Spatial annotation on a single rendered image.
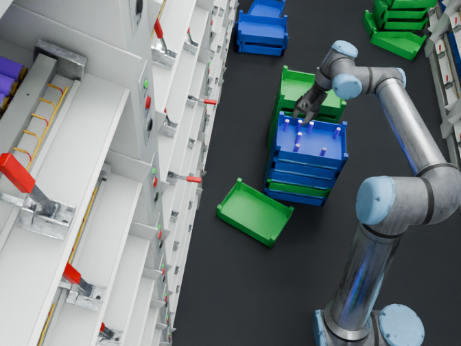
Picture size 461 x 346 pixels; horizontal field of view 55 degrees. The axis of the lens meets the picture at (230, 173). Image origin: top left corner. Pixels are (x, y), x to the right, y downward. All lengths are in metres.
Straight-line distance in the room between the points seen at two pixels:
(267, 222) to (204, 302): 0.48
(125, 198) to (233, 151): 1.69
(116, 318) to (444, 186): 0.79
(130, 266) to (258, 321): 1.17
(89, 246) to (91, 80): 0.22
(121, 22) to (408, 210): 0.82
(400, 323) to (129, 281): 1.01
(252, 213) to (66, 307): 1.60
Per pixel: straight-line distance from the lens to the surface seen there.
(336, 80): 1.53
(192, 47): 1.12
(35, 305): 0.39
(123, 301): 0.78
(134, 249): 0.81
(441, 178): 1.17
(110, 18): 0.46
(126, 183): 0.65
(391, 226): 1.12
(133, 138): 0.58
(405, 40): 3.32
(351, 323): 1.45
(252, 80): 2.68
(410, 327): 1.59
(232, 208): 2.10
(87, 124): 0.47
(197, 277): 1.95
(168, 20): 0.90
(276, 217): 2.11
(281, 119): 1.98
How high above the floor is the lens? 1.81
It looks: 54 degrees down
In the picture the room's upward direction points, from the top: 9 degrees clockwise
